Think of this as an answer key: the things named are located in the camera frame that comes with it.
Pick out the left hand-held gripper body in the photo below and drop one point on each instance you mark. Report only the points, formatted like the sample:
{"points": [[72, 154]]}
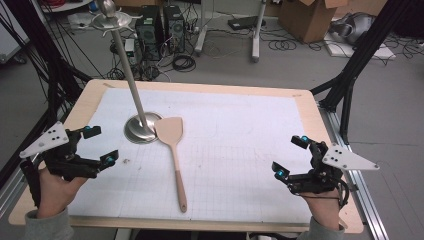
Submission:
{"points": [[63, 163]]}

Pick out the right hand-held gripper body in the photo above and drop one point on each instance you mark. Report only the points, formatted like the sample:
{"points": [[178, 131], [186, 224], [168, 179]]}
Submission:
{"points": [[320, 180]]}

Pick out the wooden spatula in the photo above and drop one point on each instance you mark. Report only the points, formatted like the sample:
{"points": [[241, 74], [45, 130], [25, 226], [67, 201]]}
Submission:
{"points": [[170, 131]]}

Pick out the person's right hand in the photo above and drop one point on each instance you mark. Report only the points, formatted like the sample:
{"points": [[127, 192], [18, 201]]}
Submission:
{"points": [[325, 206]]}

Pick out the person's left hand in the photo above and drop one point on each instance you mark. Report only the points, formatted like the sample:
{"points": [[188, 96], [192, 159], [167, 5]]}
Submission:
{"points": [[55, 195]]}

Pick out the metal utensil stand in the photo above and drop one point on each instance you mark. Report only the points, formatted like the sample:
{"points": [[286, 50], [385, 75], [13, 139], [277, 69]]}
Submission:
{"points": [[138, 131]]}

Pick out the thin wooden strip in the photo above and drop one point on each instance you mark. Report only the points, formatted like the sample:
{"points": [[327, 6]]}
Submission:
{"points": [[344, 224]]}

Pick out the white grid mat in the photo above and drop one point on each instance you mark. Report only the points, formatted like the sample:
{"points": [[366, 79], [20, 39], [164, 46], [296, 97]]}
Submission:
{"points": [[226, 143]]}

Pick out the small white device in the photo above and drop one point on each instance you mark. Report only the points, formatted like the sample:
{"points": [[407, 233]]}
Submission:
{"points": [[129, 46]]}

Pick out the white stand leg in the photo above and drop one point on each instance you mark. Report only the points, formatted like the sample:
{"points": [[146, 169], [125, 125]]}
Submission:
{"points": [[256, 40], [201, 36]]}

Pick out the white floor board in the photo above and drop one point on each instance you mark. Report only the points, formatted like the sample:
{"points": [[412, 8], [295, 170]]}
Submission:
{"points": [[366, 51]]}

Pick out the black computer tower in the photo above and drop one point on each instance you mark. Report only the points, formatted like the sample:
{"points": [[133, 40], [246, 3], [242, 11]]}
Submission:
{"points": [[149, 33], [174, 28]]}

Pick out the cardboard box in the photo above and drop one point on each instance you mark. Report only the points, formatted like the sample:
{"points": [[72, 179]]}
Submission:
{"points": [[306, 20]]}

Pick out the white cabinet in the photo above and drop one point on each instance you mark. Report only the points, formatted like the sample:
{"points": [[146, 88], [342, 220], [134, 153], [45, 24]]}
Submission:
{"points": [[10, 40]]}

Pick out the grey silver bag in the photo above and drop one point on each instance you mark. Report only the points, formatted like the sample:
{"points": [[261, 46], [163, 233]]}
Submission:
{"points": [[356, 28]]}

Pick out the white round table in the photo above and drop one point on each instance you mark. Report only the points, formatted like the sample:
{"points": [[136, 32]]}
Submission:
{"points": [[63, 5]]}

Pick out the flat black device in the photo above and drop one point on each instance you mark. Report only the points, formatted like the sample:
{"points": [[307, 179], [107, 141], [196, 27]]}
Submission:
{"points": [[245, 22]]}

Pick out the aluminium rail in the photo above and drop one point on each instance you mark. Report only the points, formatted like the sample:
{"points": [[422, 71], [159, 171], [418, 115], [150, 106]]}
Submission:
{"points": [[363, 186], [13, 186]]}

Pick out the black frame struts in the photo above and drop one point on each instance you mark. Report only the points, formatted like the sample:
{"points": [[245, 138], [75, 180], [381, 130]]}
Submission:
{"points": [[353, 63]]}

